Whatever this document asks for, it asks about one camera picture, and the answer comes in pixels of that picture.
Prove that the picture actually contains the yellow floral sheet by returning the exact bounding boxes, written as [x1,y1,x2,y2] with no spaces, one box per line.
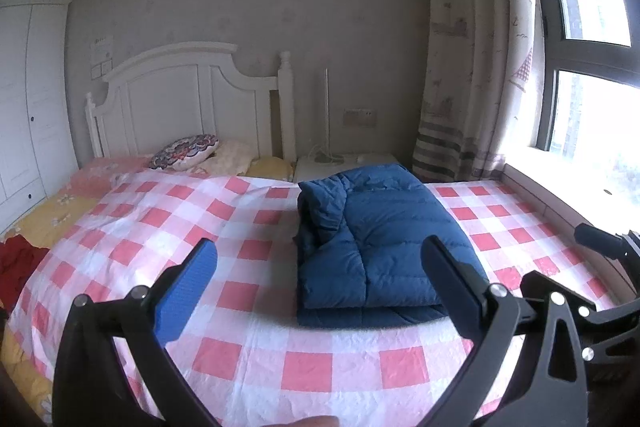
[0,187,103,427]

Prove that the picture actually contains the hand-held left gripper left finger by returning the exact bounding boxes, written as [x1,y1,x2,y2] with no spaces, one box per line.
[52,237,219,427]

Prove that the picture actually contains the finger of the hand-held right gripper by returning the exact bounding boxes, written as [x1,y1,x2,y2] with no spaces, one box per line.
[574,222,640,264]
[520,271,640,349]

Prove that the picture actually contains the printed beige curtain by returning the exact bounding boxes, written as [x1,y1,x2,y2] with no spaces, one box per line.
[412,0,538,182]

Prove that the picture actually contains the white nightstand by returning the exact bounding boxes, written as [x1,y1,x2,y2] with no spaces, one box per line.
[292,151,403,184]

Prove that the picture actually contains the window sill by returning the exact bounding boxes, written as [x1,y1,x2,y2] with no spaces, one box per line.
[500,147,640,298]

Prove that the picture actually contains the pink floral pillow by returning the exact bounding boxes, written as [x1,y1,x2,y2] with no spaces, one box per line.
[69,155,153,195]

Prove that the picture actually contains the white pole lamp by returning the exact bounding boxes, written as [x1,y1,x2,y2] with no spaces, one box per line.
[311,68,346,164]

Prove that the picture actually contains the blue puffer jacket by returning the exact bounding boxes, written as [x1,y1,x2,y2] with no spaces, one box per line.
[296,164,488,329]

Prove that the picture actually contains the yellow pillow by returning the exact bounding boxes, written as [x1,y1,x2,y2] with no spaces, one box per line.
[245,156,296,181]

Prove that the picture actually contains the white paper notes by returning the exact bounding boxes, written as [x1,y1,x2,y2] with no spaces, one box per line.
[90,35,114,81]

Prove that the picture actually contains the white wooden headboard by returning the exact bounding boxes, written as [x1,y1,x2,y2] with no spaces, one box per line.
[84,42,297,168]

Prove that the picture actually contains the red cloth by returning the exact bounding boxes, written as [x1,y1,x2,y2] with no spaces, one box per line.
[0,237,50,310]

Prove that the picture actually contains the cream pillow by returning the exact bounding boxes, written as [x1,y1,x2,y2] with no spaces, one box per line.
[202,139,258,175]

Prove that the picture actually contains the patterned round pillow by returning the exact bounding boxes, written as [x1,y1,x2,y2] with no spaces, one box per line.
[149,133,221,171]

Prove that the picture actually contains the wall socket panel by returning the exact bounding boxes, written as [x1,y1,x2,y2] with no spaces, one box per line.
[343,107,377,128]

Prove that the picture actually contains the pink white checked bedsheet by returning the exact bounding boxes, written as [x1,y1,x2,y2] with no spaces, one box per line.
[10,169,621,427]

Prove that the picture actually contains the white wardrobe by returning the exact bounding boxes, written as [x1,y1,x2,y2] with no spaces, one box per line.
[0,0,81,233]

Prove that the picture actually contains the dark framed window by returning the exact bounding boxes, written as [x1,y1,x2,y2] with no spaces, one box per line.
[525,0,640,188]

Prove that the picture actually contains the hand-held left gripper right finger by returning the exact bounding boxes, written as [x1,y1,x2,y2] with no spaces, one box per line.
[421,236,587,427]

